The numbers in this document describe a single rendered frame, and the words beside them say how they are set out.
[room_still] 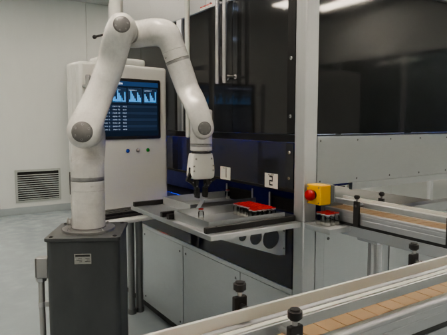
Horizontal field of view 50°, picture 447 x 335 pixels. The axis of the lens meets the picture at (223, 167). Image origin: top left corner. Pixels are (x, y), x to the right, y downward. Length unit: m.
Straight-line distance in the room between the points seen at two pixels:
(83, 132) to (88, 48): 5.62
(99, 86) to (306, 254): 0.98
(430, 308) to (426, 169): 1.46
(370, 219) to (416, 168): 0.63
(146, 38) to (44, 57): 5.33
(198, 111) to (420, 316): 1.05
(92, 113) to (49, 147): 5.36
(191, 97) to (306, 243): 0.70
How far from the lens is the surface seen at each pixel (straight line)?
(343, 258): 2.02
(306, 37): 1.81
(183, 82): 1.75
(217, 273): 2.38
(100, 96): 1.74
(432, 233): 1.60
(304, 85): 1.79
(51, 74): 7.09
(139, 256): 2.75
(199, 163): 1.77
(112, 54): 1.75
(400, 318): 0.89
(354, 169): 1.98
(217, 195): 2.36
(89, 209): 1.77
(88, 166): 1.75
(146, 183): 2.57
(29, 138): 7.00
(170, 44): 1.77
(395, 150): 2.18
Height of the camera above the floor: 1.26
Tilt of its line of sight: 5 degrees down
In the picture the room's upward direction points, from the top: straight up
